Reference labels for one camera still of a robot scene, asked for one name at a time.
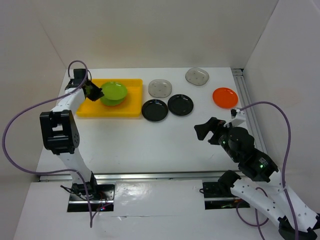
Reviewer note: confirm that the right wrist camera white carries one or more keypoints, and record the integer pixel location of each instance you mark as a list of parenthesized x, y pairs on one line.
[(238, 117)]

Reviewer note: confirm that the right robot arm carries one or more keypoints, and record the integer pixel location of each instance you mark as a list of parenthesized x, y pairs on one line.
[(279, 203)]

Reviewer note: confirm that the aluminium rail right side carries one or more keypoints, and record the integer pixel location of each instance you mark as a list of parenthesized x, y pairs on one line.
[(251, 120)]

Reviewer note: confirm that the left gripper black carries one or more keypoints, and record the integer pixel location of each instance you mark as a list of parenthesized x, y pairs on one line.
[(98, 93)]

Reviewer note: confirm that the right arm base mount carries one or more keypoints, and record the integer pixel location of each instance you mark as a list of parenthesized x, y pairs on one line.
[(216, 199)]

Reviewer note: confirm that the black plate right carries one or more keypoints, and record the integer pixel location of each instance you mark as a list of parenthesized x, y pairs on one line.
[(180, 105)]

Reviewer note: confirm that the aluminium rail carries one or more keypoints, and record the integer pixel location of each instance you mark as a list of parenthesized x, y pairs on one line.
[(251, 120), (139, 176)]

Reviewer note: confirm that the green plate front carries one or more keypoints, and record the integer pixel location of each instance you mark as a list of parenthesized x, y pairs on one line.
[(104, 99)]

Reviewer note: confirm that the yellow plastic bin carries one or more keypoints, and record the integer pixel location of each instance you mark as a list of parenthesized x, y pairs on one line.
[(130, 108)]

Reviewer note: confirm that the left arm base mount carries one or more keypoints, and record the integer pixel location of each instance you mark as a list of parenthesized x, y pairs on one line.
[(102, 201)]

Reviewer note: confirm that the green plate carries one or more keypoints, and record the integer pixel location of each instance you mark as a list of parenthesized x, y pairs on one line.
[(104, 99), (114, 90)]

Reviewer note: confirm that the grey translucent plate right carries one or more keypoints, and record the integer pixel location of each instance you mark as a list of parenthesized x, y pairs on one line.
[(197, 76)]

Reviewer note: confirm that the aluminium rail front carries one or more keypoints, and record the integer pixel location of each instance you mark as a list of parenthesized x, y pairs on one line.
[(139, 176)]

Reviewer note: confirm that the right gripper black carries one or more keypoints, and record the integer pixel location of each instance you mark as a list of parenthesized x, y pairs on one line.
[(211, 124)]

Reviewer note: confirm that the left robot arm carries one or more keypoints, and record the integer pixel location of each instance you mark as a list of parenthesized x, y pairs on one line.
[(60, 134)]

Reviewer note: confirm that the grey translucent plate left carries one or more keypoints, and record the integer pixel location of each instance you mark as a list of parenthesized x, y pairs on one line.
[(160, 88)]

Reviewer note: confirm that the grey translucent plate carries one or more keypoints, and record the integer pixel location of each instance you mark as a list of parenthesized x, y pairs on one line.
[(160, 88), (197, 76)]

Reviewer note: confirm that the orange plate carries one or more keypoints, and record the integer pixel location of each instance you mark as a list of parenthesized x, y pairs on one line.
[(112, 104), (225, 98)]

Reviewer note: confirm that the black plate left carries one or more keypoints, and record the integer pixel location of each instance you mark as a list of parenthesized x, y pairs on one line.
[(154, 110)]

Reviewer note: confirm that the black plate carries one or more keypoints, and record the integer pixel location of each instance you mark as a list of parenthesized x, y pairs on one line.
[(180, 105), (154, 110)]

